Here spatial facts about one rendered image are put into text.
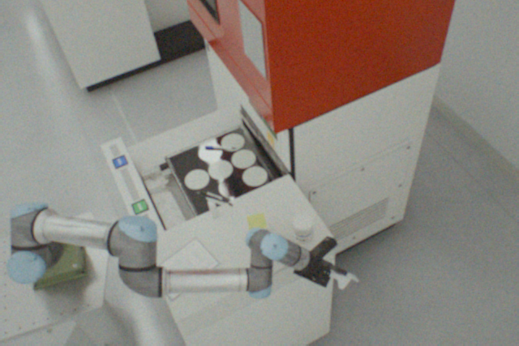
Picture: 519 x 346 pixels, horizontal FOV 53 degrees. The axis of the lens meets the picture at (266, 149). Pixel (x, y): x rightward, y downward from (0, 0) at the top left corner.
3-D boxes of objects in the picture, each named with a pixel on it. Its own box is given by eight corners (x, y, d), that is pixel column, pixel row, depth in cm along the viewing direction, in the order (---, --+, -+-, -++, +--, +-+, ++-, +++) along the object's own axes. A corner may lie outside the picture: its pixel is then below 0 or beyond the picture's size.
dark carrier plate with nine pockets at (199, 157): (239, 128, 236) (239, 127, 235) (276, 181, 216) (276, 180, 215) (168, 158, 227) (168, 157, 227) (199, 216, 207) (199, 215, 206)
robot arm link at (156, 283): (116, 308, 157) (275, 301, 167) (117, 272, 155) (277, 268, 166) (118, 292, 168) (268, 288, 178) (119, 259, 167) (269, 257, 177)
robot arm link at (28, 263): (16, 273, 183) (3, 288, 170) (16, 236, 181) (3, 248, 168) (53, 273, 185) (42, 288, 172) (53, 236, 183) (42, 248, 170)
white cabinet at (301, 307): (244, 200, 319) (229, 105, 257) (329, 339, 262) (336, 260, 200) (145, 246, 303) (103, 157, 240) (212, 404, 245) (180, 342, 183)
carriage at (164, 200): (159, 170, 229) (158, 166, 226) (191, 233, 207) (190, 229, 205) (142, 177, 227) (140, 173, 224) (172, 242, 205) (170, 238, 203)
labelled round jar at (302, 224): (306, 224, 193) (306, 210, 186) (316, 238, 189) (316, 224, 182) (289, 232, 191) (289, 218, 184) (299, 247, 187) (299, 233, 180)
